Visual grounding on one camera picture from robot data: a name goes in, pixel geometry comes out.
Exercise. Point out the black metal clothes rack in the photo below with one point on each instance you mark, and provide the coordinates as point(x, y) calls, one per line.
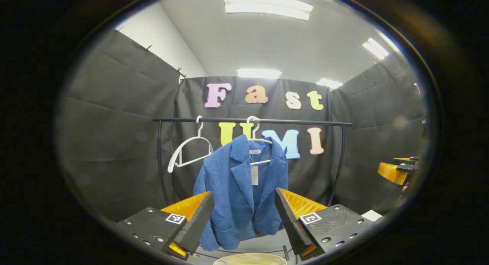
point(298, 122)

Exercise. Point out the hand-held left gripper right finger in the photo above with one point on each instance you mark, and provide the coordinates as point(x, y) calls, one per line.
point(290, 223)

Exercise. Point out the black backdrop cloth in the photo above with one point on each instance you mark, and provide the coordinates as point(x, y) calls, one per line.
point(114, 123)

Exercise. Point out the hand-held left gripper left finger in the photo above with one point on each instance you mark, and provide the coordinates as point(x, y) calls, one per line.
point(196, 223)

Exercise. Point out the white plastic hanger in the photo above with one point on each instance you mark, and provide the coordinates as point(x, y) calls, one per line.
point(193, 160)
point(263, 141)

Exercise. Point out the white flat board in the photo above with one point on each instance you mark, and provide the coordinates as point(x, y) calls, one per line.
point(371, 215)

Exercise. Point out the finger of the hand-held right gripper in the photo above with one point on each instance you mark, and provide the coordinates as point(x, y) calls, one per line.
point(408, 159)
point(391, 172)

